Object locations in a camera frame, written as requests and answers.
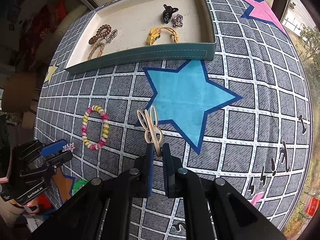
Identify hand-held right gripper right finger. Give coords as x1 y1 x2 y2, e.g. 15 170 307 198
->
162 143 287 240

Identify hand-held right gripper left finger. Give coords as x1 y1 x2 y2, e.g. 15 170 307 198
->
31 144 155 240

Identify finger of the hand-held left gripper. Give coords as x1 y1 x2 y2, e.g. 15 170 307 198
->
12 139 64 166
19 151 74 181

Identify silver star hair clip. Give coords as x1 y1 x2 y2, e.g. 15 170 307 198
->
62 142 76 153

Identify beige rabbit hair clip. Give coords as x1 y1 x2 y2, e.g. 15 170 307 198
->
137 105 164 158

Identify beige braided hair tie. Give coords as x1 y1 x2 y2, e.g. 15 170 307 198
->
87 42 106 61

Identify brown spiral hair tie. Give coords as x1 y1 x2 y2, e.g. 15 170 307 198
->
88 24 112 44

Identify small silver hair clip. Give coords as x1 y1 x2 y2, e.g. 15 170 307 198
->
105 29 119 43

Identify yellow knotted hair tie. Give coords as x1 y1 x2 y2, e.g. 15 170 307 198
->
146 27 179 46

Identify silver purple hair clip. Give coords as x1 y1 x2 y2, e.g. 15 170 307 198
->
172 14 184 28

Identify teal shallow cardboard tray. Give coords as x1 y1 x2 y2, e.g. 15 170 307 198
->
64 0 217 75

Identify black claw hair clip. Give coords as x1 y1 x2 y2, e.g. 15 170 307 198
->
160 4 178 23

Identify brown chair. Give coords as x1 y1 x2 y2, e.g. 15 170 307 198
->
2 71 38 113

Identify red printed blanket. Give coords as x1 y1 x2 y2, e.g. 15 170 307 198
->
20 0 68 53

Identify grey checked star tablecloth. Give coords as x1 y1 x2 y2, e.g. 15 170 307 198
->
34 0 313 240

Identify cream leather sofa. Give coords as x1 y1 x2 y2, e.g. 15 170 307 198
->
56 4 93 39

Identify green translucent bracelet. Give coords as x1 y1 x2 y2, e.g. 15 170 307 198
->
72 178 89 197

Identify colourful bead bracelet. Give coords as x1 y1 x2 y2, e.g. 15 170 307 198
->
81 105 111 151

